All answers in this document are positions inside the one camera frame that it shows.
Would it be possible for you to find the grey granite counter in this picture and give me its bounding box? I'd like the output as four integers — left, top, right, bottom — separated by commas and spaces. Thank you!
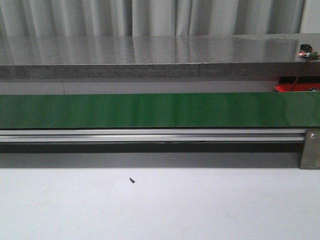
0, 33, 320, 80

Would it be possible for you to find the green conveyor belt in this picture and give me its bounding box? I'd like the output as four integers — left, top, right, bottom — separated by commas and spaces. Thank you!
0, 92, 320, 129

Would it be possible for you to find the red plastic tray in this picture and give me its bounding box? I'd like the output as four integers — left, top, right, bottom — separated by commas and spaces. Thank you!
274, 83, 320, 92

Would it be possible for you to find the small green circuit board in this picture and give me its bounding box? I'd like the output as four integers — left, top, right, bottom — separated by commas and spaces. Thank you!
298, 44, 320, 58

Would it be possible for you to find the white pleated curtain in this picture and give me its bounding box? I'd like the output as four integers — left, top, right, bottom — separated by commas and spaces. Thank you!
0, 0, 320, 37

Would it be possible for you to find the aluminium conveyor frame rail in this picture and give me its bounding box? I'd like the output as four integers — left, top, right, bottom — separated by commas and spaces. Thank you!
0, 128, 307, 143

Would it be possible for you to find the steel conveyor bracket right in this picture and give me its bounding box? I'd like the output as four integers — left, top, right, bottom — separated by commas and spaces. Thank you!
299, 129, 320, 170

